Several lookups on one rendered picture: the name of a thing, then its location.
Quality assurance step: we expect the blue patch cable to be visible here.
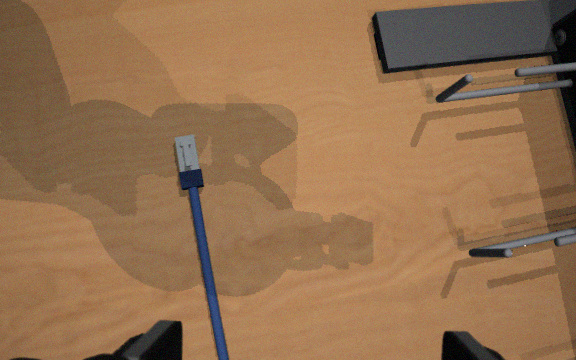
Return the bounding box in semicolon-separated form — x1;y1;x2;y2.
188;187;229;360

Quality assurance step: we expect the network cable plug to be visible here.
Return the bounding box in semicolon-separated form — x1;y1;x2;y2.
175;135;204;190

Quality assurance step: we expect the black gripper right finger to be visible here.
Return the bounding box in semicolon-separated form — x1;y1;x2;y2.
441;331;506;360

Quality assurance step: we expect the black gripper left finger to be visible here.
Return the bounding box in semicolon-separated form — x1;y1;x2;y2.
83;320;183;360

